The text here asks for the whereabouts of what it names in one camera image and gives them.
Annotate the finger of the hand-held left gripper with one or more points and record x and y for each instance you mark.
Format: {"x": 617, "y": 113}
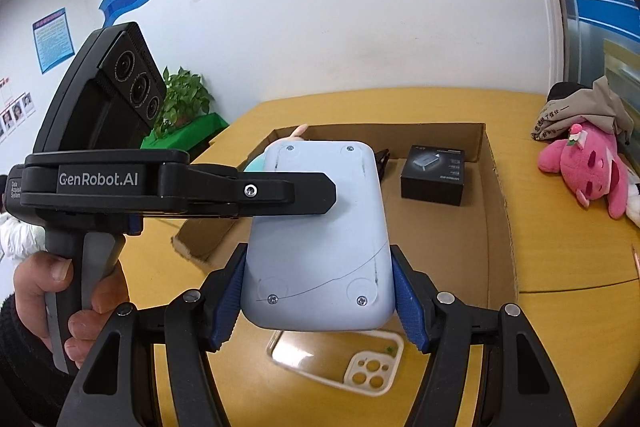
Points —
{"x": 210, "y": 211}
{"x": 290, "y": 194}

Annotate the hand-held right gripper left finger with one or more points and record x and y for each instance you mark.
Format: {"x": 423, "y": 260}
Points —
{"x": 225, "y": 307}

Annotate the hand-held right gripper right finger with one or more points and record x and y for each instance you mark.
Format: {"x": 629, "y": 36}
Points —
{"x": 407, "y": 307}

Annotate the pale blue plastic device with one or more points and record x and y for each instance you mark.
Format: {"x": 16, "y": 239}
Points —
{"x": 320, "y": 257}

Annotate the cardboard box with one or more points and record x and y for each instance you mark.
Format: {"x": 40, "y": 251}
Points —
{"x": 450, "y": 247}

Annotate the black charger box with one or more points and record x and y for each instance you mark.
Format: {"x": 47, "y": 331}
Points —
{"x": 432, "y": 179}

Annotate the person's left forearm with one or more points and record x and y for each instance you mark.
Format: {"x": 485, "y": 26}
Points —
{"x": 25, "y": 372}

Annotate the yellow wooden desktop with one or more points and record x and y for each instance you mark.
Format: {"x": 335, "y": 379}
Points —
{"x": 550, "y": 332}

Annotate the person's left hand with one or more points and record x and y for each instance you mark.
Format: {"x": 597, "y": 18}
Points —
{"x": 35, "y": 277}

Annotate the pink pig plush toy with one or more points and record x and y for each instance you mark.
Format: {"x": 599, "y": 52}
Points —
{"x": 298, "y": 132}

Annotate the cream phone case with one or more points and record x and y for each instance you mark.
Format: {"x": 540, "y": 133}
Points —
{"x": 370, "y": 372}

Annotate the green cloth covered table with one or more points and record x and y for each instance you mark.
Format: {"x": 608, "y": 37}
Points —
{"x": 195, "y": 129}

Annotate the small black object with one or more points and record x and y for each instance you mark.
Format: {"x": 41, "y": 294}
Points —
{"x": 384, "y": 164}

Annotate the potted green plant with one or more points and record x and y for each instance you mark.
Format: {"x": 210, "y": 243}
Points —
{"x": 182, "y": 99}

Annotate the magenta plush toy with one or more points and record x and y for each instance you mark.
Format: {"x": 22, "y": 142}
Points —
{"x": 590, "y": 167}

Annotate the wooden pencil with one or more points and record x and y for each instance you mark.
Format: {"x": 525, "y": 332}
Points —
{"x": 636, "y": 262}

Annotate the black fabric item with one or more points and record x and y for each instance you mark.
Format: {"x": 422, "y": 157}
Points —
{"x": 565, "y": 91}

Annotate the grey printed cloth bag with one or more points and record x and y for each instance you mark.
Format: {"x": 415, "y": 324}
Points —
{"x": 595, "y": 107}

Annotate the wall photo board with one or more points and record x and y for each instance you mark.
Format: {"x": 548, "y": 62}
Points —
{"x": 15, "y": 112}

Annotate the blue framed wall poster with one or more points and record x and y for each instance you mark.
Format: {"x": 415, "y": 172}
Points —
{"x": 52, "y": 42}

